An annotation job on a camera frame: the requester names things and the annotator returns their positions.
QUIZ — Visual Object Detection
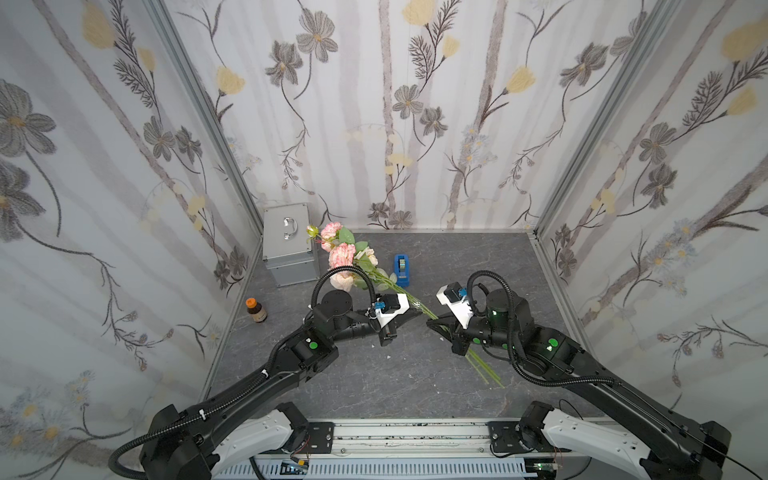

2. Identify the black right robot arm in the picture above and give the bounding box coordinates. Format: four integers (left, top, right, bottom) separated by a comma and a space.
428, 270, 731, 479

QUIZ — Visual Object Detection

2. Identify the brown bottle with orange cap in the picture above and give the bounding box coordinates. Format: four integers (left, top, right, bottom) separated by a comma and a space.
245, 298, 268, 323

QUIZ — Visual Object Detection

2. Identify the right wrist camera white housing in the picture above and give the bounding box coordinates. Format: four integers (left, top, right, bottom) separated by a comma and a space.
436, 282, 474, 330

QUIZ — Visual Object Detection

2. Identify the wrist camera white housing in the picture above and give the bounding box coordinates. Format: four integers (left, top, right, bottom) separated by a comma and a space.
436, 282, 474, 330
371, 293, 410, 331

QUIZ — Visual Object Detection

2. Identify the left wrist camera white housing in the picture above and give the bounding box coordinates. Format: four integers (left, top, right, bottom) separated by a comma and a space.
371, 293, 410, 331

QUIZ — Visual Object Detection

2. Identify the artificial flower bouquet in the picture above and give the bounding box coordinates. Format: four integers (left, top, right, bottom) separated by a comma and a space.
306, 222, 503, 386

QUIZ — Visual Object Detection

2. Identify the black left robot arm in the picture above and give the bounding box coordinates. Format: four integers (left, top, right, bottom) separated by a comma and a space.
108, 266, 421, 479

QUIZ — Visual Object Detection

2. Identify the silver aluminium case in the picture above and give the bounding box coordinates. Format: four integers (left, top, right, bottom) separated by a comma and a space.
262, 203, 319, 287

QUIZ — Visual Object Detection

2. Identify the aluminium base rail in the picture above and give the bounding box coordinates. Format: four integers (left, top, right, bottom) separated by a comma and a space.
235, 410, 650, 479

